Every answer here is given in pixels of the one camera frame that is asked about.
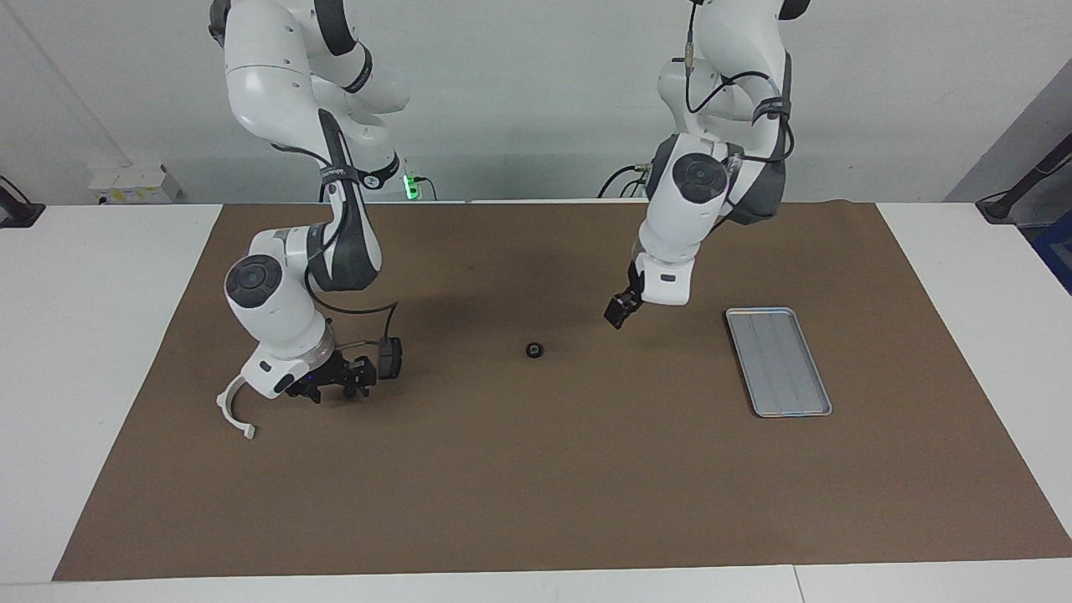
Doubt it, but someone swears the black base cable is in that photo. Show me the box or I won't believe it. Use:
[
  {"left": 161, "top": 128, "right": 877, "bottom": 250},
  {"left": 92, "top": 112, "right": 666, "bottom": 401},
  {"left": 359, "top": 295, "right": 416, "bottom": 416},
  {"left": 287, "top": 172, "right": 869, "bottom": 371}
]
[{"left": 597, "top": 162, "right": 654, "bottom": 200}]

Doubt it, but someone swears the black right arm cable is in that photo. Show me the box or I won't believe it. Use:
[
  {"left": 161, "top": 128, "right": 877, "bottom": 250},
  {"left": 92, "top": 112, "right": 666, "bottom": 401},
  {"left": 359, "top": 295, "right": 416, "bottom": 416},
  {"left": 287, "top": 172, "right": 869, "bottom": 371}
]
[{"left": 272, "top": 142, "right": 401, "bottom": 351}]

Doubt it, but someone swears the white curved plastic bracket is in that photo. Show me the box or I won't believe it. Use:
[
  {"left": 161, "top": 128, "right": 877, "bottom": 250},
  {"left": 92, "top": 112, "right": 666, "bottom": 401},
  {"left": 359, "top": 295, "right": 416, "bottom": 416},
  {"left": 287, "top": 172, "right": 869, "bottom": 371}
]
[{"left": 215, "top": 374, "right": 257, "bottom": 441}]

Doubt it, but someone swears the blue crate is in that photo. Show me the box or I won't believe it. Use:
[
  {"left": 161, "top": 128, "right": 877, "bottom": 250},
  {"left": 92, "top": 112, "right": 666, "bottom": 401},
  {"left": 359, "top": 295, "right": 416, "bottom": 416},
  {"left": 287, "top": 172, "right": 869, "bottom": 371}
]
[{"left": 1032, "top": 222, "right": 1072, "bottom": 294}]

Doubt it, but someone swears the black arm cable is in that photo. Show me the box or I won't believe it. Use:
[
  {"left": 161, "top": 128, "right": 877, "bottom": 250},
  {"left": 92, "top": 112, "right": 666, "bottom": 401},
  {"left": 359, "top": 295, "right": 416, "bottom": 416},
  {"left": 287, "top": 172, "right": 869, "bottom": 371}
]
[
  {"left": 683, "top": 0, "right": 794, "bottom": 164},
  {"left": 272, "top": 142, "right": 401, "bottom": 351}
]

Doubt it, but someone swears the white wall socket box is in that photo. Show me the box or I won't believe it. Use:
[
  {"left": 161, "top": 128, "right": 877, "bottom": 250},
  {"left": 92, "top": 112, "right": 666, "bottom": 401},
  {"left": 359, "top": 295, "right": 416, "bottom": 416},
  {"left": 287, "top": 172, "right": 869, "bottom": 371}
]
[{"left": 88, "top": 162, "right": 183, "bottom": 204}]

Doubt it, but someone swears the dark rectangular brake pad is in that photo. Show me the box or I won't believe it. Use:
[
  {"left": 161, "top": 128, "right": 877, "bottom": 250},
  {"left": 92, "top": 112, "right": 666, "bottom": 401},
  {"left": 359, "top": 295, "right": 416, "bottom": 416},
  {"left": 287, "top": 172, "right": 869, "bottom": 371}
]
[{"left": 375, "top": 336, "right": 404, "bottom": 381}]

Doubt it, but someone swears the silver metal tray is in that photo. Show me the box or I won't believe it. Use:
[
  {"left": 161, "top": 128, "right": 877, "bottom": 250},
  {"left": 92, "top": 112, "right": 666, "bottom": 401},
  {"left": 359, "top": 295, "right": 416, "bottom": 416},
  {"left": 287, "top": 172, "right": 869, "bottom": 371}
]
[{"left": 725, "top": 307, "right": 833, "bottom": 419}]

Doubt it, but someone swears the black clamp mount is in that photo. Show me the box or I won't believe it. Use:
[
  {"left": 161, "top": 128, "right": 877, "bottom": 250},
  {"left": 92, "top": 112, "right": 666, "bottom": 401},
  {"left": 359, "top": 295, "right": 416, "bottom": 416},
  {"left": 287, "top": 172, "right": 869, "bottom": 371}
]
[{"left": 0, "top": 176, "right": 45, "bottom": 229}]

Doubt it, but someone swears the brown table mat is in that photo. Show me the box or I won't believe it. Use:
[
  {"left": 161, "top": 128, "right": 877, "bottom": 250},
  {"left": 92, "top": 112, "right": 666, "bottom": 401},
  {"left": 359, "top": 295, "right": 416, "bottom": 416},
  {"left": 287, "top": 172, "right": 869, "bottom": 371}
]
[{"left": 52, "top": 201, "right": 1072, "bottom": 581}]

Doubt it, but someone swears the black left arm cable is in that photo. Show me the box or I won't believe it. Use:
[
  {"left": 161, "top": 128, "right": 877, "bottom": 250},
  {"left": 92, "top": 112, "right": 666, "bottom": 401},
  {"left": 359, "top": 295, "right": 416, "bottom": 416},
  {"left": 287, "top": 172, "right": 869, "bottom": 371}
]
[{"left": 683, "top": 0, "right": 794, "bottom": 164}]

